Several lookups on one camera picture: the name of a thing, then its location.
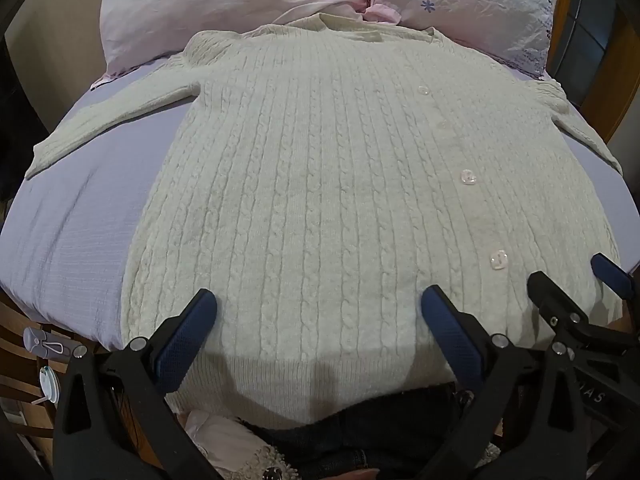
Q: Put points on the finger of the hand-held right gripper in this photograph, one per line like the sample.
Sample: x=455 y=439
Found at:
x=556 y=305
x=611 y=274

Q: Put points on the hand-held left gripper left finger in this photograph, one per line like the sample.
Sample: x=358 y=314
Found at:
x=186 y=331

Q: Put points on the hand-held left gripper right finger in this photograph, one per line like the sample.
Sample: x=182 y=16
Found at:
x=450 y=332

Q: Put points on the pale pink beaded garment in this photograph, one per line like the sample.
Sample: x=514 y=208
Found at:
x=225 y=442

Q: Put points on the person's dark jeans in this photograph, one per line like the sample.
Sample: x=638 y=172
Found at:
x=360 y=430

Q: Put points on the small white plastic device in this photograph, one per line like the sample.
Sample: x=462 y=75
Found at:
x=46 y=344

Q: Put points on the white round cup lid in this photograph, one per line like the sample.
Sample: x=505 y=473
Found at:
x=49 y=385

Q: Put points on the lavender bed sheet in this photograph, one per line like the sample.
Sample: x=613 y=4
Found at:
x=85 y=220

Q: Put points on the wooden chair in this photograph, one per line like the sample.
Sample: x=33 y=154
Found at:
x=20 y=360

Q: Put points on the pink floral pillow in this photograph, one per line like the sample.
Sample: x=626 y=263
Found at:
x=280 y=5

